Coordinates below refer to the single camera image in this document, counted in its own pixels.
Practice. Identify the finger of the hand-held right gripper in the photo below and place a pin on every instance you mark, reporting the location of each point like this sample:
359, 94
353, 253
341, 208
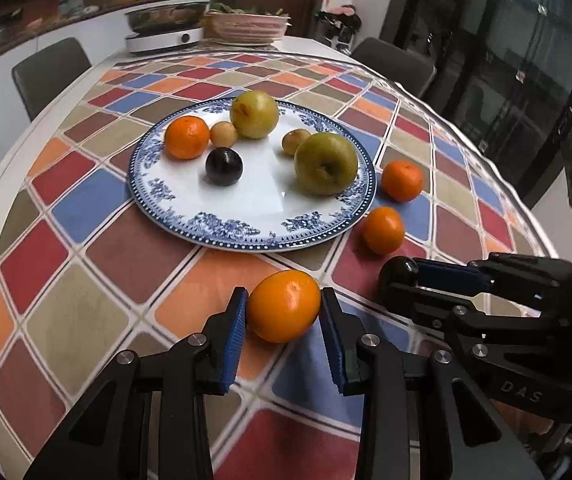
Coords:
446, 275
416, 302

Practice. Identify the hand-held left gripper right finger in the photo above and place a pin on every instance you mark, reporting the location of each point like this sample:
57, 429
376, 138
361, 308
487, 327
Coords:
333, 340

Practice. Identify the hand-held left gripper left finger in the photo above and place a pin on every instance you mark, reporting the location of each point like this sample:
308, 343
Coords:
233, 340

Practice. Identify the dark purple plum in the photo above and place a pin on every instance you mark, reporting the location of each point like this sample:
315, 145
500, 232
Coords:
397, 271
223, 166

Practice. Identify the orange mandarin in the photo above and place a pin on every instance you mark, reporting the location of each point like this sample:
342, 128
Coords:
402, 181
284, 305
384, 230
187, 137

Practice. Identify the blue patterned white plate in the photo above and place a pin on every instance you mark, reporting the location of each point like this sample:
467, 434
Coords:
256, 200

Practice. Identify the green apple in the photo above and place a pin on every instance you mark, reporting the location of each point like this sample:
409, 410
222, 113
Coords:
326, 163

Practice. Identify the tan longan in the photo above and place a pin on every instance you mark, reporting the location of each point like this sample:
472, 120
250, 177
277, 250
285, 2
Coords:
295, 141
223, 134

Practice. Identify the yellow pear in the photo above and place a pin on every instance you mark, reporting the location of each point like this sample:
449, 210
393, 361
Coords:
254, 114

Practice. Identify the colourful checked tablecloth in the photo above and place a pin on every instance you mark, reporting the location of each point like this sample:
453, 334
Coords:
116, 260

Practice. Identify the grey dining chair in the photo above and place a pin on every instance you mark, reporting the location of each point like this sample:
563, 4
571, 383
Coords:
51, 75
393, 65

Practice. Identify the black framed glass door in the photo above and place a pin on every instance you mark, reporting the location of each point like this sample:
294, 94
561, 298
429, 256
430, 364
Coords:
491, 60

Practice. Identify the white induction cooker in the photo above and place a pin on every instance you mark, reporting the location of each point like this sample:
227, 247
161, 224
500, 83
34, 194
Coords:
163, 41

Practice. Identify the pink woven basket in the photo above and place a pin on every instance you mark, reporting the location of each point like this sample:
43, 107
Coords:
246, 29

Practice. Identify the leafy green vegetables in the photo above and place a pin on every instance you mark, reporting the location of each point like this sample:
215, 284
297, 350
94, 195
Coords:
246, 9

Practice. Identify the steel cooking pan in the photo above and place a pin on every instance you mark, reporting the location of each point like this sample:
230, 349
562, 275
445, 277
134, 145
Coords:
166, 15

